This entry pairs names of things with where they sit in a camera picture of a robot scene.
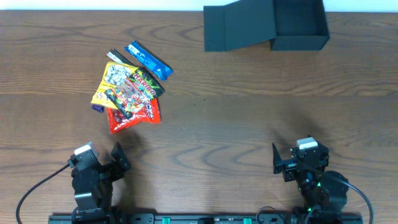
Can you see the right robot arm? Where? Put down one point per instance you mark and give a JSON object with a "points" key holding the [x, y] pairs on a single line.
{"points": [[324, 193]]}

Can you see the yellow Hacks candy bag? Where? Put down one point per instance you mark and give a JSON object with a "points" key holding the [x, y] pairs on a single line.
{"points": [[113, 75]]}

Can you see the black cardboard gift box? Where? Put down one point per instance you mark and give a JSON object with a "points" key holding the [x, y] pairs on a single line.
{"points": [[289, 25]]}

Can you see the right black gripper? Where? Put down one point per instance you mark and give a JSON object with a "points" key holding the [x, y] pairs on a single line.
{"points": [[289, 166]]}

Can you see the blue Oreo cookie pack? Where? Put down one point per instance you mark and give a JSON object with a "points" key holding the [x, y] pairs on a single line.
{"points": [[142, 54]]}

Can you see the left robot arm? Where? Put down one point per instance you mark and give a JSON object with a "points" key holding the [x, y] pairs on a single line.
{"points": [[94, 205]]}

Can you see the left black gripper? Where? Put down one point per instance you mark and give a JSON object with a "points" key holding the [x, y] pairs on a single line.
{"points": [[104, 170]]}

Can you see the green black candy bar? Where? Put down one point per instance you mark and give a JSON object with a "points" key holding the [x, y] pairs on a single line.
{"points": [[118, 57]]}

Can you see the Haribo gummy candy bag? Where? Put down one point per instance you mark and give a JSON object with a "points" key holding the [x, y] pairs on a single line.
{"points": [[134, 90]]}

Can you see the purple chocolate bar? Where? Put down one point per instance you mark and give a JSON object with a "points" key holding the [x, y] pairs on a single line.
{"points": [[98, 108]]}

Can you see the red Hacks candy bag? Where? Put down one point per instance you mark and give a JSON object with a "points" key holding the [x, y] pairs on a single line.
{"points": [[117, 121]]}

